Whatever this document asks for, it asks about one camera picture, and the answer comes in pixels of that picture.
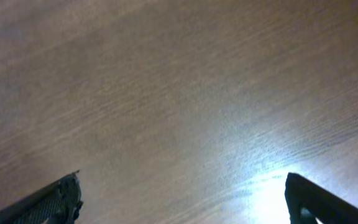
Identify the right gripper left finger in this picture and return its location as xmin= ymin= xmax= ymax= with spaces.
xmin=0 ymin=171 xmax=83 ymax=224

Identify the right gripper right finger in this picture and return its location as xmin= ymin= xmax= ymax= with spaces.
xmin=285 ymin=172 xmax=358 ymax=224

